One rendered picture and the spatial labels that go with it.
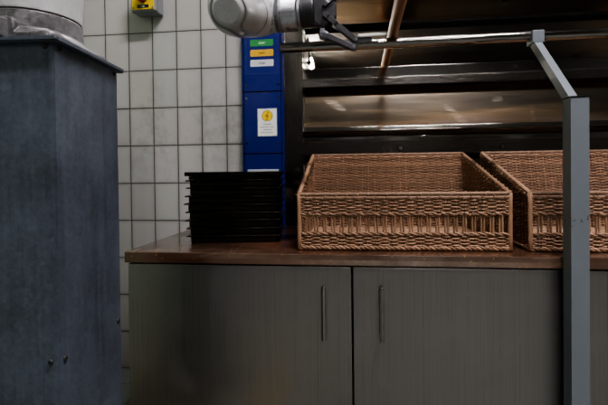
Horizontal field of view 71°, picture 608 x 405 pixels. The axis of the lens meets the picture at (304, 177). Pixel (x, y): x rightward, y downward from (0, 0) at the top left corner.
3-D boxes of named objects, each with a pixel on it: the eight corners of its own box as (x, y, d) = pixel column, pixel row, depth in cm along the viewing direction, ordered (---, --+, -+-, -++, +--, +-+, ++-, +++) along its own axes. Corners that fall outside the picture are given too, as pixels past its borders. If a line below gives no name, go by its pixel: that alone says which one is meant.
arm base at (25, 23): (-85, 33, 63) (-86, -5, 63) (21, 69, 86) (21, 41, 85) (33, 30, 62) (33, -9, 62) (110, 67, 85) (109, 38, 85)
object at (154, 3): (139, 18, 171) (139, -7, 171) (164, 16, 170) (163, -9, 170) (130, 11, 164) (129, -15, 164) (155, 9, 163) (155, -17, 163)
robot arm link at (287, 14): (280, 37, 114) (303, 36, 113) (274, 26, 105) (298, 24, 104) (280, 3, 114) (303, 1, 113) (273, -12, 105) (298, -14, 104)
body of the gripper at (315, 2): (301, 2, 112) (337, -1, 111) (301, 34, 112) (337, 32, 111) (297, -11, 105) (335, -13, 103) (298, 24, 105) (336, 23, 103)
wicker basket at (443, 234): (310, 227, 162) (309, 154, 161) (465, 227, 156) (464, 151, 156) (294, 250, 113) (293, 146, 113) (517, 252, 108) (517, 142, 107)
